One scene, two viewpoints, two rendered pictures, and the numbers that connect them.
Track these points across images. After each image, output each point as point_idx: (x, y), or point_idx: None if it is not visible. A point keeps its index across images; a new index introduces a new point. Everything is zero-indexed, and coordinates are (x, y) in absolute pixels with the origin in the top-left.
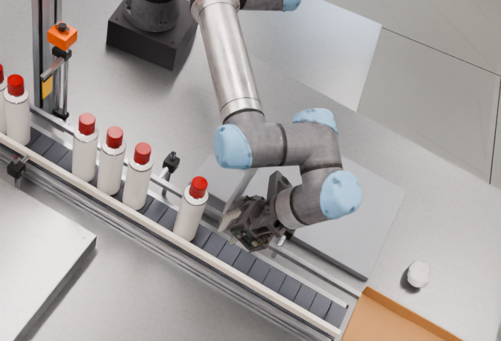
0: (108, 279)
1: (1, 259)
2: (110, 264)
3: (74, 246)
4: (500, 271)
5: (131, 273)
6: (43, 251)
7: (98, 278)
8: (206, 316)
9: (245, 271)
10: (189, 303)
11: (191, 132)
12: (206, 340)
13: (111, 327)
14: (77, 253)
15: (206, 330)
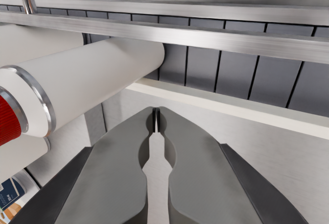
0: (128, 118)
1: (55, 141)
2: (120, 102)
3: (76, 117)
4: None
5: (140, 105)
6: (66, 128)
7: (120, 119)
8: (245, 134)
9: (290, 76)
10: (216, 122)
11: None
12: (257, 162)
13: (155, 159)
14: (82, 123)
15: (251, 151)
